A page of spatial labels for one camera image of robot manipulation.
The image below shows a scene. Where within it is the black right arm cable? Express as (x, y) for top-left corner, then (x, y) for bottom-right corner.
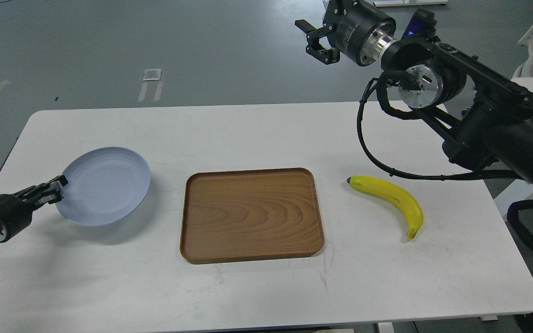
(357, 76), (524, 181)

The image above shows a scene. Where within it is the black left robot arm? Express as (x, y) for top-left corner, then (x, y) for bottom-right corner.
(0, 175), (68, 244)

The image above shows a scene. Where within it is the white floor tape patch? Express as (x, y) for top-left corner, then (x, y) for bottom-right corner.
(142, 69), (161, 82)

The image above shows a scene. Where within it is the light blue plate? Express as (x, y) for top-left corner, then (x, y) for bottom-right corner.
(56, 146), (151, 226)

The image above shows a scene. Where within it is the white table base bar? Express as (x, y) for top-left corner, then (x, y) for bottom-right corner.
(372, 0), (449, 8)

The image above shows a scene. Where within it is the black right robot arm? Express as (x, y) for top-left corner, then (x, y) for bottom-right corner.
(295, 0), (533, 186)

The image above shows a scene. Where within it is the yellow banana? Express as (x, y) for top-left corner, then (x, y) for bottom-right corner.
(346, 175), (424, 241)

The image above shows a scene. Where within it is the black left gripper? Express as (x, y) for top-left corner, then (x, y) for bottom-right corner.
(0, 175), (68, 243)

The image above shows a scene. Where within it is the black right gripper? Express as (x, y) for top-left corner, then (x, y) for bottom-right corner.
(294, 0), (396, 66)

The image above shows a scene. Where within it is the brown wooden tray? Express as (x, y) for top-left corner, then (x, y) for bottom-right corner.
(180, 168), (324, 264)

